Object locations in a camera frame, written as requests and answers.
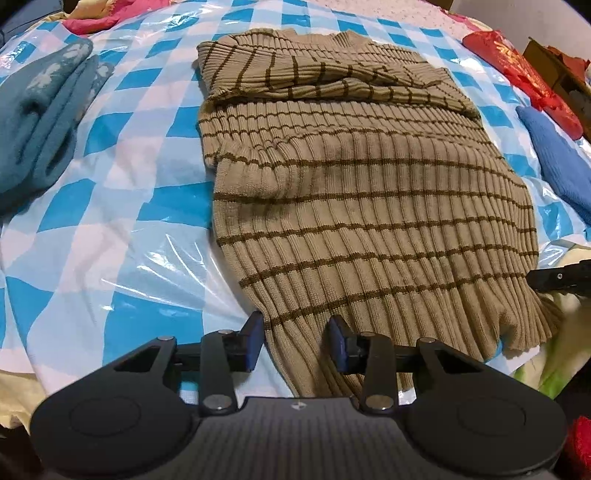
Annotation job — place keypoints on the red fuzzy cloth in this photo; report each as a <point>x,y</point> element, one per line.
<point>581,447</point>

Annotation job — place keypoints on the pink floral blanket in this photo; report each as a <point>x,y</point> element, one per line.
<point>106,18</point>

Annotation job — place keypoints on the blue knit garment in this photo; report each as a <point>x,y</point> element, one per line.
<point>554,152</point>

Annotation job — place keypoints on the tan striped ribbed sweater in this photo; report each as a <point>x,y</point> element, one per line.
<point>369,207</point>

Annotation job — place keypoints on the blue checkered plastic sheet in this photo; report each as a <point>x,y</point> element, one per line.
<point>138,184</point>

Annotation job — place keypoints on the red plastic bag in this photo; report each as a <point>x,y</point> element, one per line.
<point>508,60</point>

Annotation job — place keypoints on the white floral bed sheet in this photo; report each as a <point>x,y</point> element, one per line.
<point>415,11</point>

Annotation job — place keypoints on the teal folded flower-print garment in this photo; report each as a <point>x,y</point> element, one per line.
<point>37,129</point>

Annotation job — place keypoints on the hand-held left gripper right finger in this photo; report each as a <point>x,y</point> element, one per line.
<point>337,344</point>

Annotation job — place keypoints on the yellow-green cloth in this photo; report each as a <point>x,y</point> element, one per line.
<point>570,332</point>

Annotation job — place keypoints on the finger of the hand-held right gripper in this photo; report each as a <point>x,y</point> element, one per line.
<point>554,276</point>

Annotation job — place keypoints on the cream cloth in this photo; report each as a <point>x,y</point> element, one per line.
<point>18,397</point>

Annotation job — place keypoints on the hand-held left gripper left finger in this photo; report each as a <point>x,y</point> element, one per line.
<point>251,344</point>

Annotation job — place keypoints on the brown cardboard box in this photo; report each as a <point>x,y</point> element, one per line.
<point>556,74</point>

